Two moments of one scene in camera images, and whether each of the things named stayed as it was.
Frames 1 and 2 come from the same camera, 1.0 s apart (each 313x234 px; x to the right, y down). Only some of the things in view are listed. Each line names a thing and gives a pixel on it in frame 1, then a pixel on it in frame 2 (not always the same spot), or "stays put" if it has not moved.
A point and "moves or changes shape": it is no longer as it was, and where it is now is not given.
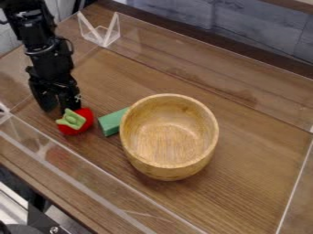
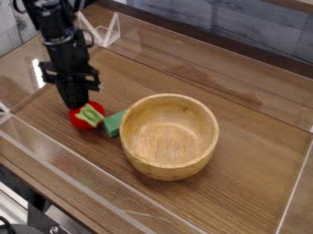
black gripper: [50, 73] → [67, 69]
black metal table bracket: [39, 220] stays put
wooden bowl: [169, 132] stays put
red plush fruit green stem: [76, 121] moves or changes shape
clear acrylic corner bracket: [99, 35] stays put
